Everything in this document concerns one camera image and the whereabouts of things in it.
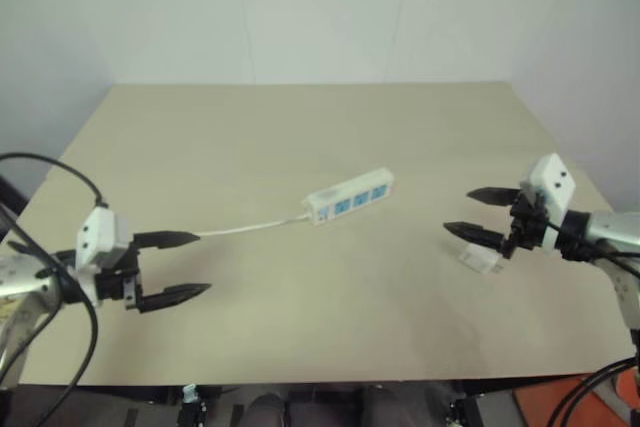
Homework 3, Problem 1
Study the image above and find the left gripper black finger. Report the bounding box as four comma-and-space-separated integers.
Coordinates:
133, 229, 202, 252
138, 282, 214, 316

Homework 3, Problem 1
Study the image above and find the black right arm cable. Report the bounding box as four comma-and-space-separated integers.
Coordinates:
543, 216, 640, 427

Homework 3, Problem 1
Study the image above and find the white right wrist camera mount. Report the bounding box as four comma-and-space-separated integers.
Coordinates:
518, 152, 577, 253

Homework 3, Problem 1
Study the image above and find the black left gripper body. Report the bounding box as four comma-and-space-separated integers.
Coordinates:
93, 234, 147, 315

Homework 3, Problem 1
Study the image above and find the orange object under table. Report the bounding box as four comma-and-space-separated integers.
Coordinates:
510, 370, 640, 427

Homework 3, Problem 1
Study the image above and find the dark rounded shape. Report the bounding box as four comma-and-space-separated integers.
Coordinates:
245, 392, 287, 427

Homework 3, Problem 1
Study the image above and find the black table frame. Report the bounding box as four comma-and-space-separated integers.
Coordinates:
12, 377, 516, 427

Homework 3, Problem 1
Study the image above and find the white power cord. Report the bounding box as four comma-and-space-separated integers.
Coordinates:
192, 213, 314, 239

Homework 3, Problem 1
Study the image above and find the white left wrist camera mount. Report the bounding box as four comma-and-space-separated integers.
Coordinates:
74, 205, 132, 304

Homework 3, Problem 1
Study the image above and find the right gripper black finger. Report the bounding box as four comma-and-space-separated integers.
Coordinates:
465, 186, 522, 207
442, 221, 512, 251

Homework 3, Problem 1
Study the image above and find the white power strip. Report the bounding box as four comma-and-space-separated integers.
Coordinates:
302, 166, 397, 229

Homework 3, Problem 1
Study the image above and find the white plug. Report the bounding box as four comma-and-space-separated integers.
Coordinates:
459, 241, 507, 277

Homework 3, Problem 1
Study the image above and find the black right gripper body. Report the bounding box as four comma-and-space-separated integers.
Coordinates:
500, 188, 549, 261

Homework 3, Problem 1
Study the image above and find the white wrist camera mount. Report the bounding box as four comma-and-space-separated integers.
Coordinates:
74, 205, 132, 304
518, 152, 577, 253

